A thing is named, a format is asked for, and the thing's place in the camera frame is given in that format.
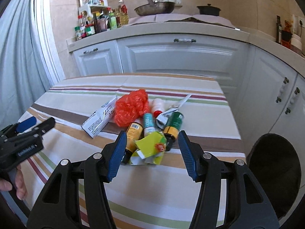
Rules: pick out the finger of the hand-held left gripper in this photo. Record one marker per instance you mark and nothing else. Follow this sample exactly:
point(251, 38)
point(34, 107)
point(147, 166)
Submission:
point(27, 123)
point(46, 125)

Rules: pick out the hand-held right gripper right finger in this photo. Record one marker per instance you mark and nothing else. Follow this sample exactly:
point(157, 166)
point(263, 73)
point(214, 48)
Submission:
point(190, 159)

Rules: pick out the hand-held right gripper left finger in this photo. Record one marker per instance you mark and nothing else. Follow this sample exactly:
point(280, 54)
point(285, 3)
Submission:
point(115, 159)

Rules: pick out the amber bottle yellow label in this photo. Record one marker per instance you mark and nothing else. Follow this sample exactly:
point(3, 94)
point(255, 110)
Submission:
point(133, 133)

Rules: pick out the yellow-green crushed carton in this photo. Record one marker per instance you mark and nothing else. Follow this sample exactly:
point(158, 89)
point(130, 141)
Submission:
point(150, 145)

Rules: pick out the dark green bottle yellow label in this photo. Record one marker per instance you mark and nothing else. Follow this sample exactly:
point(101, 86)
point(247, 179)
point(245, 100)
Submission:
point(176, 121)

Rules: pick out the white and black box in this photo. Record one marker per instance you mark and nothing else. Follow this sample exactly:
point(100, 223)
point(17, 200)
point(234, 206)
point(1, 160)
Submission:
point(97, 121)

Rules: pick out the small teal bottle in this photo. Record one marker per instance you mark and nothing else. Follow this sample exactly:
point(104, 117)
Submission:
point(149, 122)

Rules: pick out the red mesh bag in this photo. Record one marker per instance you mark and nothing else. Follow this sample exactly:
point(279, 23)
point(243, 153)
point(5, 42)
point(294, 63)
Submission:
point(131, 107)

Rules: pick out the small white bottle red cap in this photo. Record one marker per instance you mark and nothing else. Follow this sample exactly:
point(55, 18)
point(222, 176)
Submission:
point(159, 105)

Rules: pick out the black trash bin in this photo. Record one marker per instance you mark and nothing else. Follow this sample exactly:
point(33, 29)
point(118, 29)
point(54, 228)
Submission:
point(274, 171)

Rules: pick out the person's left hand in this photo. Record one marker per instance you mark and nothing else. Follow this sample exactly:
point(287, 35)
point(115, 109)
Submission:
point(21, 186)

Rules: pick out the striped tablecloth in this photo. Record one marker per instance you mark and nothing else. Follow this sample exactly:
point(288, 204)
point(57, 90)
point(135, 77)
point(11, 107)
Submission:
point(147, 195)

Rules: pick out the grey curtain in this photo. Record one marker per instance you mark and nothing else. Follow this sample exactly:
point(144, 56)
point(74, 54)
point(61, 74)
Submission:
point(19, 52)

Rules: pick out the white kitchen cabinet unit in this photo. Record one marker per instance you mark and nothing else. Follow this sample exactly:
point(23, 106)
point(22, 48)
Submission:
point(166, 57)

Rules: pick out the white spice rack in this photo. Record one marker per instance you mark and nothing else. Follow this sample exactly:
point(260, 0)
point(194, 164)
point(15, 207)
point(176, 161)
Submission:
point(83, 10)

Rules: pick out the group of condiment bottles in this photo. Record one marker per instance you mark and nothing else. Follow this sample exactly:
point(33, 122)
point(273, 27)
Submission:
point(114, 19)

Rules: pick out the pale stove cover cloth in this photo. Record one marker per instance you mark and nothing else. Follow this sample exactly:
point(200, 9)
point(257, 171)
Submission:
point(176, 18)

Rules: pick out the black lidded pot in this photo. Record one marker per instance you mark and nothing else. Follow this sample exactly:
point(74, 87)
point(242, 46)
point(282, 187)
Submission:
point(208, 10)

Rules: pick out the steel wok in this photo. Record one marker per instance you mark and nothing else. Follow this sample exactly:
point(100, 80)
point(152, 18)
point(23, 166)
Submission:
point(154, 8)

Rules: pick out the dark olive oil bottle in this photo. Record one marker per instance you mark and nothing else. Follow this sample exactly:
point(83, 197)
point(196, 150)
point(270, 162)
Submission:
point(278, 31)

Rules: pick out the white utensil canister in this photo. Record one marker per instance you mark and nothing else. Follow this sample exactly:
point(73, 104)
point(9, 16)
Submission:
point(296, 43)

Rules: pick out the white wall socket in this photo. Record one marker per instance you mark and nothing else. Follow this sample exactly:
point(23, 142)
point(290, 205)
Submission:
point(300, 22)

